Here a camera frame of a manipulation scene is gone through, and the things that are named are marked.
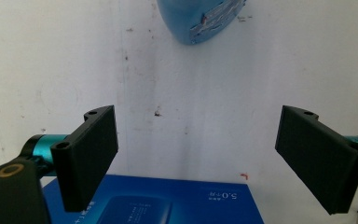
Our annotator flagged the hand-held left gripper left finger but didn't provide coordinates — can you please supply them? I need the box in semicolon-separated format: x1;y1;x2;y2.
20;105;119;213

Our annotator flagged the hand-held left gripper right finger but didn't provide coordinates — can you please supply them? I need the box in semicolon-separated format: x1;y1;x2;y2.
274;105;358;216

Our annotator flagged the blue box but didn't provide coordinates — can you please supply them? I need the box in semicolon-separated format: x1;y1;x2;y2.
42;174;265;224

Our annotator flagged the blue rounded object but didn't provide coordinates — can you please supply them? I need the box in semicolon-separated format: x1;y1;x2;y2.
156;0;248;46

